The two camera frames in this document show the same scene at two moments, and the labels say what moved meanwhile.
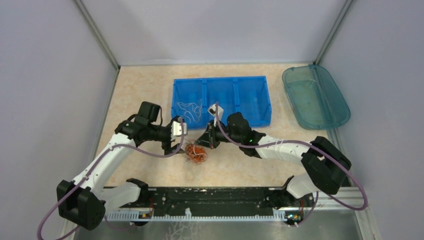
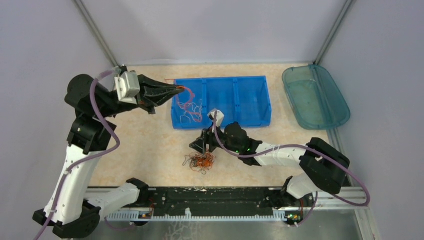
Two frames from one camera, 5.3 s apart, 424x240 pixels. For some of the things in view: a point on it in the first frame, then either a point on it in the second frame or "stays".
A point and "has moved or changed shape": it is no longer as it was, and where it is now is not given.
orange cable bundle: [195, 153] has moved or changed shape
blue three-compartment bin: [192, 98] stays
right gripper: [209, 138] stays
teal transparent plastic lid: [316, 101] stays
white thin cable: [194, 110] stays
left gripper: [169, 149] -> [150, 94]
